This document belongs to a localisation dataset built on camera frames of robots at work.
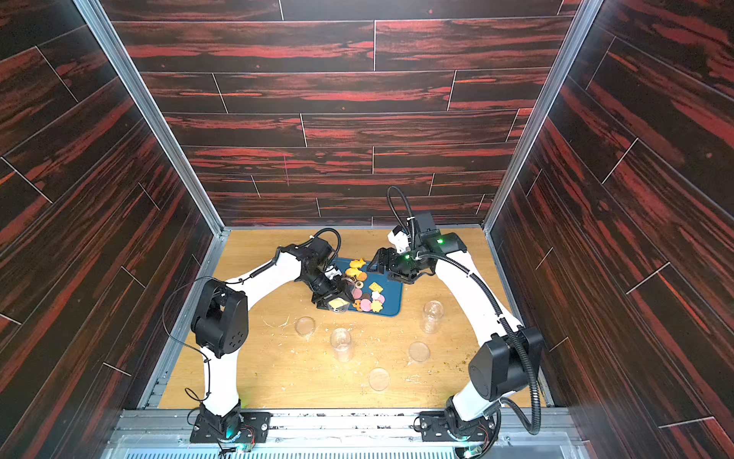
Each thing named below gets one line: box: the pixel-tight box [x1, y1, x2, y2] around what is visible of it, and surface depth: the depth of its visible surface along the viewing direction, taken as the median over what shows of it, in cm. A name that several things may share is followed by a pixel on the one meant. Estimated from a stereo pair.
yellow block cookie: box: [328, 297, 349, 308], surface depth 85 cm
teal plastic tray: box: [331, 257, 404, 318], surface depth 101 cm
